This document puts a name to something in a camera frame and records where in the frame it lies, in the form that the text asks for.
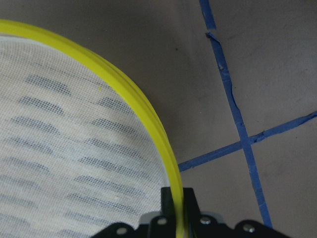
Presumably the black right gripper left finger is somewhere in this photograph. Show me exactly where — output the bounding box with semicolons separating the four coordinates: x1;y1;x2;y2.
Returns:
160;187;176;218

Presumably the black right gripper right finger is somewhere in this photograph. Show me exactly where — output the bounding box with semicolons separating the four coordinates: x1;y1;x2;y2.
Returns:
183;187;200;218

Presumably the yellow steamer layer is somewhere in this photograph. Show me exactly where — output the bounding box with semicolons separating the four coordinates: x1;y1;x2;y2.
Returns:
0;20;185;238

